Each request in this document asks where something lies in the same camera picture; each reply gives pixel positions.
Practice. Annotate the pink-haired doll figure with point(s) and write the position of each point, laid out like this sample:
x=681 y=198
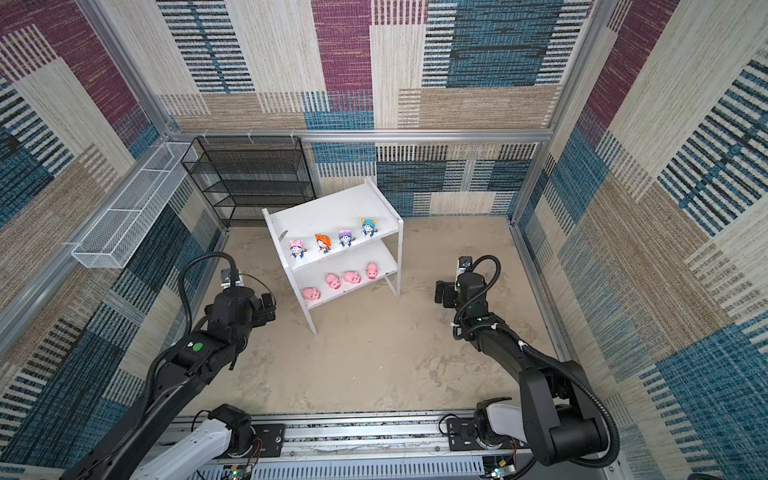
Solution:
x=297 y=249

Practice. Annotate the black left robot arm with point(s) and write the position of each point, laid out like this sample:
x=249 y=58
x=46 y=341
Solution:
x=179 y=373

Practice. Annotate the teal penguin toy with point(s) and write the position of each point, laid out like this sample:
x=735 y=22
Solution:
x=369 y=228

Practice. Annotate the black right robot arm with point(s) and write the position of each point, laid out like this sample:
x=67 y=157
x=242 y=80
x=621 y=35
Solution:
x=559 y=417

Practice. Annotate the white two-tier shelf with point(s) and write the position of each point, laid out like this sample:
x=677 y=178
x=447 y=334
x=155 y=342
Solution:
x=328 y=215

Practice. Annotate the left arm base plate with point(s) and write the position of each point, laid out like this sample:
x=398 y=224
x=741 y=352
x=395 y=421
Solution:
x=266 y=441

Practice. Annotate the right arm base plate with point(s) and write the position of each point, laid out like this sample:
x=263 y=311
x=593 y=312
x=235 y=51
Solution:
x=467 y=434

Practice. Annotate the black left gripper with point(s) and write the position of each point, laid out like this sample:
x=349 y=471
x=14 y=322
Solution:
x=261 y=316

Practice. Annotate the white wire wall basket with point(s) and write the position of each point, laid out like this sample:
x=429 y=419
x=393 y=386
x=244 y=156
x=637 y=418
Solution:
x=114 y=238

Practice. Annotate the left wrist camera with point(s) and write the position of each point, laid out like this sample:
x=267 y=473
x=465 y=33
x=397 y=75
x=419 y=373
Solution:
x=227 y=279

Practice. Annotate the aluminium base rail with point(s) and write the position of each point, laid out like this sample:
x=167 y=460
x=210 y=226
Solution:
x=373 y=445

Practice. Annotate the orange-haired doll figure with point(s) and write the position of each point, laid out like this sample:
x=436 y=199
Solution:
x=324 y=243

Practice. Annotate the purple penguin toy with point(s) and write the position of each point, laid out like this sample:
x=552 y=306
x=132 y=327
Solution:
x=346 y=238

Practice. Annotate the pink pig toy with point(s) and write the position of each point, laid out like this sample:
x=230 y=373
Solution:
x=333 y=281
x=372 y=271
x=311 y=294
x=352 y=277

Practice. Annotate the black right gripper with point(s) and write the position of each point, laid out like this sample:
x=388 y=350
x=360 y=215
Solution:
x=444 y=290

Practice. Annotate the black wire mesh shelf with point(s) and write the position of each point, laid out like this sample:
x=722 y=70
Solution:
x=240 y=177

